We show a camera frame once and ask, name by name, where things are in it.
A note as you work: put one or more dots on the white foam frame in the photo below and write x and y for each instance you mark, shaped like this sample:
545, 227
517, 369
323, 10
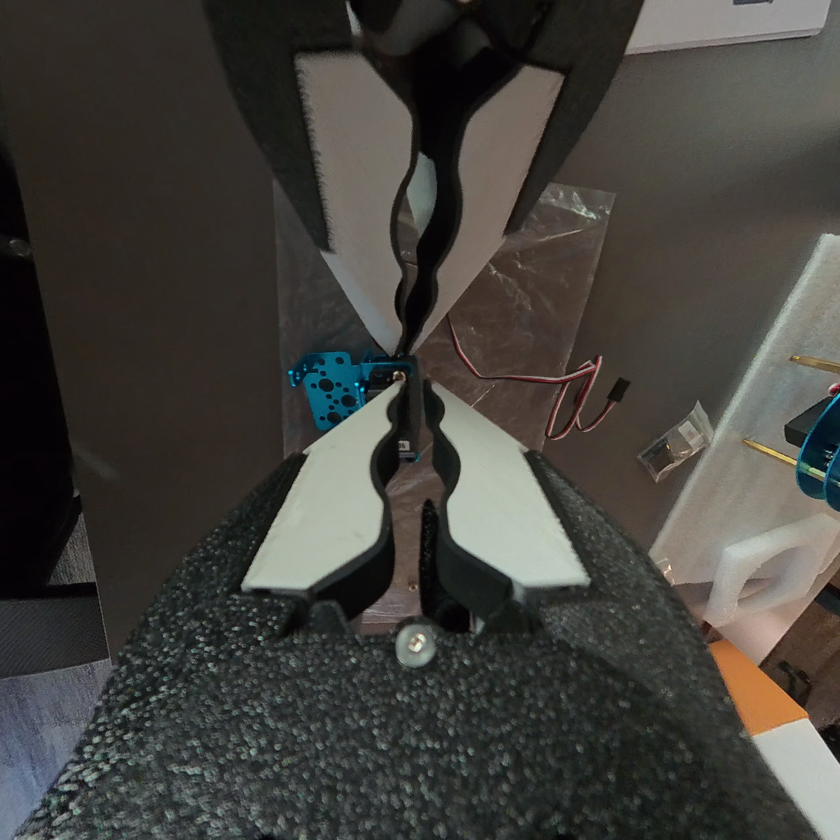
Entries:
735, 571

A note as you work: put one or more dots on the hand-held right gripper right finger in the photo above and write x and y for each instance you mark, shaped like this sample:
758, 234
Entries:
512, 512

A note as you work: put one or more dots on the blue toy robot arm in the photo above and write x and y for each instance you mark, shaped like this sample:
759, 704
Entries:
817, 453

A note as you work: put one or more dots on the grey desk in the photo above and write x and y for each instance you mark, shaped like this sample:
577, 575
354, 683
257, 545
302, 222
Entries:
164, 262

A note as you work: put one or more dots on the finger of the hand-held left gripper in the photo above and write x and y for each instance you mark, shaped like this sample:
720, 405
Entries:
354, 164
505, 164

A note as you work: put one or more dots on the small bag of black parts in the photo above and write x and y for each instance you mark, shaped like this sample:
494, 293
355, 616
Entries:
676, 443

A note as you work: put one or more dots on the clear plastic bag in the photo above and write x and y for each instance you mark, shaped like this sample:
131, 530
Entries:
538, 295

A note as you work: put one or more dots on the white foam sheet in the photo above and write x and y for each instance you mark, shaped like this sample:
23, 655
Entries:
754, 394

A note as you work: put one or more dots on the black servo with blue bracket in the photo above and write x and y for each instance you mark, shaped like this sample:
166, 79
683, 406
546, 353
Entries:
328, 394

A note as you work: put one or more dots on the orange cardboard box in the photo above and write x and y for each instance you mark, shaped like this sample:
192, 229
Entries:
754, 695

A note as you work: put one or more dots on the open instruction manual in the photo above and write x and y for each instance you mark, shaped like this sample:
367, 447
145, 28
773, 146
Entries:
722, 26

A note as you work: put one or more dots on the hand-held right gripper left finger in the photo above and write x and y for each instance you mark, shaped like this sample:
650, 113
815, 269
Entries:
315, 512

